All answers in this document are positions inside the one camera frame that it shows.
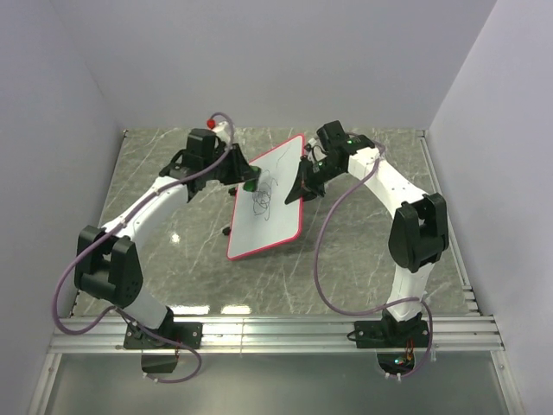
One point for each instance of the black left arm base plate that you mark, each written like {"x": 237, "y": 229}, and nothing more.
{"x": 175, "y": 335}

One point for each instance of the metal wire whiteboard stand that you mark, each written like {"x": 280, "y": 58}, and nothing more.
{"x": 227, "y": 230}

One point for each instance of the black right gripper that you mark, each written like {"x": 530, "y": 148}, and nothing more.
{"x": 308, "y": 192}

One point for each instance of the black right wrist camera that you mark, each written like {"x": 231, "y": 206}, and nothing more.
{"x": 331, "y": 135}

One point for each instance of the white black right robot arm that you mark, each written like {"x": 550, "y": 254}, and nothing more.
{"x": 419, "y": 230}

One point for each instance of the aluminium right side rail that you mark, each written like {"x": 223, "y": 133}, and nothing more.
{"x": 467, "y": 288}

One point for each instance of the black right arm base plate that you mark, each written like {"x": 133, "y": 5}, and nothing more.
{"x": 387, "y": 333}

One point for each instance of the red framed whiteboard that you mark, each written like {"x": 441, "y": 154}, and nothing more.
{"x": 262, "y": 219}

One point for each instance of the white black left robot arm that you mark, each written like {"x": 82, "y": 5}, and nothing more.
{"x": 109, "y": 266}

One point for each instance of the aluminium front rail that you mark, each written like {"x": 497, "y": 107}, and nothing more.
{"x": 299, "y": 334}

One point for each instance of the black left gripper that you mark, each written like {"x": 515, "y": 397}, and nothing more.
{"x": 240, "y": 169}

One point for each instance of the aluminium rail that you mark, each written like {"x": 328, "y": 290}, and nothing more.
{"x": 299, "y": 334}
{"x": 467, "y": 288}

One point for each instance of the green whiteboard eraser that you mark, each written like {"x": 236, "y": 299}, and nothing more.
{"x": 252, "y": 184}

